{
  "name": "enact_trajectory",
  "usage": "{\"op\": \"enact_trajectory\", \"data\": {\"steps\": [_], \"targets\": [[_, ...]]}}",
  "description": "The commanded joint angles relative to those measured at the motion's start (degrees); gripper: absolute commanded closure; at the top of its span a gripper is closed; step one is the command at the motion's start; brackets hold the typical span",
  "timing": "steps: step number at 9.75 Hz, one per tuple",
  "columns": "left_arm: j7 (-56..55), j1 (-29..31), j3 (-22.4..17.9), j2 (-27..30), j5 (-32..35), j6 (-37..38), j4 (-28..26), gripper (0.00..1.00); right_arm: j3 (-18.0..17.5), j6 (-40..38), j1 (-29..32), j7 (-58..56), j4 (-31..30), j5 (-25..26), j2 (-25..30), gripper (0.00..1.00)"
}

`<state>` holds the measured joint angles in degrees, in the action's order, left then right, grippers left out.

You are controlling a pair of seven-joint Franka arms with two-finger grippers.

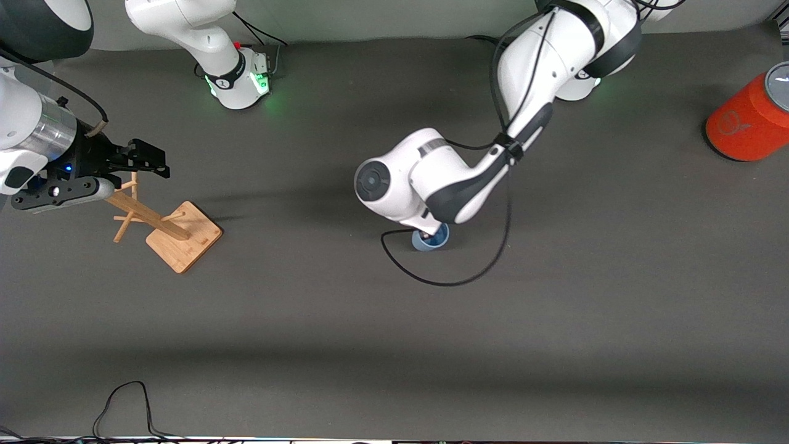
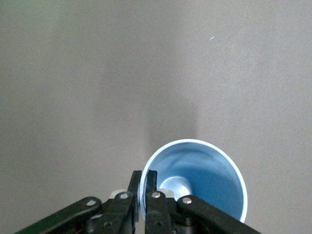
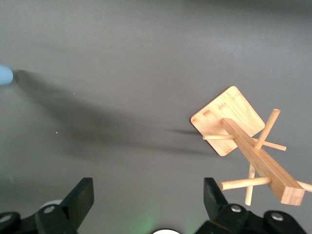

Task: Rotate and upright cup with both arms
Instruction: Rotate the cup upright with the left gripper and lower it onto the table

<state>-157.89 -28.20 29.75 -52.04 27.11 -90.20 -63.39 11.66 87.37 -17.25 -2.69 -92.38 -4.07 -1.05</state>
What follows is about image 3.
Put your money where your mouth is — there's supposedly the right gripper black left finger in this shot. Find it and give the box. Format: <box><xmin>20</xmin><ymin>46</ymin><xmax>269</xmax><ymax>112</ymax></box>
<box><xmin>35</xmin><ymin>177</ymin><xmax>95</xmax><ymax>234</ymax></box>

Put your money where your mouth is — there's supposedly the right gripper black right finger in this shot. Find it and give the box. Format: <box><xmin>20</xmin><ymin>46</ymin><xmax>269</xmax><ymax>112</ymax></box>
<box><xmin>196</xmin><ymin>177</ymin><xmax>250</xmax><ymax>234</ymax></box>

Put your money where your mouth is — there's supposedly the light blue plastic cup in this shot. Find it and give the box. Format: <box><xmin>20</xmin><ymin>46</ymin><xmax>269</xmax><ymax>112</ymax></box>
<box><xmin>0</xmin><ymin>63</ymin><xmax>14</xmax><ymax>86</ymax></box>

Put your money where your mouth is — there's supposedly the wooden cup holder stand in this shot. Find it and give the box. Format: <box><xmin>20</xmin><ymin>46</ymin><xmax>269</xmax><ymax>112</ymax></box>
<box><xmin>190</xmin><ymin>85</ymin><xmax>312</xmax><ymax>207</ymax></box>

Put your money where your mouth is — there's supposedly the dark grey table mat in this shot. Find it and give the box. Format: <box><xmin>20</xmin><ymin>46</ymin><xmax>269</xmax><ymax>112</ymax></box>
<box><xmin>0</xmin><ymin>0</ymin><xmax>312</xmax><ymax>234</ymax></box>

